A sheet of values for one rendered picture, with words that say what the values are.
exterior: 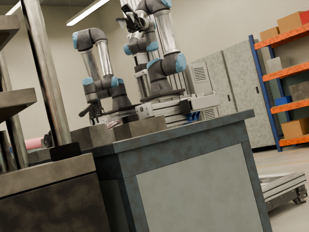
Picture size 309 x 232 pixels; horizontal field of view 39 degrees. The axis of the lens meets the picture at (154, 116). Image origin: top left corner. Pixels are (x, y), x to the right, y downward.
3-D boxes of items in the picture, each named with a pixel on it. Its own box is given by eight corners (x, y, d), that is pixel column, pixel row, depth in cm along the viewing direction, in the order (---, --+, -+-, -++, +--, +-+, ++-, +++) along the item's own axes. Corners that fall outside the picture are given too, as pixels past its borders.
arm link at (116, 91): (125, 93, 322) (121, 75, 323) (108, 97, 323) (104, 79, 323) (128, 94, 334) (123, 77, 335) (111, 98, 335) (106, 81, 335)
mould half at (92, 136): (123, 140, 271) (118, 123, 272) (154, 132, 255) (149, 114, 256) (60, 155, 232) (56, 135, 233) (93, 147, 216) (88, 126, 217)
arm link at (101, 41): (107, 29, 317) (120, 89, 301) (93, 32, 318) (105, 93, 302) (104, 21, 306) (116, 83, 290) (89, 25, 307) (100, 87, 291)
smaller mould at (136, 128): (150, 133, 215) (146, 119, 216) (167, 129, 203) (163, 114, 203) (116, 142, 204) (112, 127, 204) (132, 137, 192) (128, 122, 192)
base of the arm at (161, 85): (163, 95, 300) (160, 80, 300) (177, 89, 288) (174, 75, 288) (146, 97, 290) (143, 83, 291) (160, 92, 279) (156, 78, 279)
